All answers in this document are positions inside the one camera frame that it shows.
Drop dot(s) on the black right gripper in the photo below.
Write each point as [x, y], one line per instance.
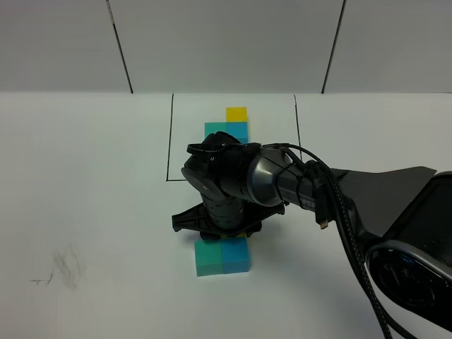
[226, 218]

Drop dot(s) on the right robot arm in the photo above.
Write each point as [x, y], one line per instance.
[395, 226]

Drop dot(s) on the loose green cube block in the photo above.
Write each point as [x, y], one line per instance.
[208, 258]

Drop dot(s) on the template green cube block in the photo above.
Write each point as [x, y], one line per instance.
[214, 127]

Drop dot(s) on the template blue cube block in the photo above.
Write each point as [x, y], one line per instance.
[238, 130]

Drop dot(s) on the template yellow cube block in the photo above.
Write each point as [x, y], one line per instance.
[236, 114]

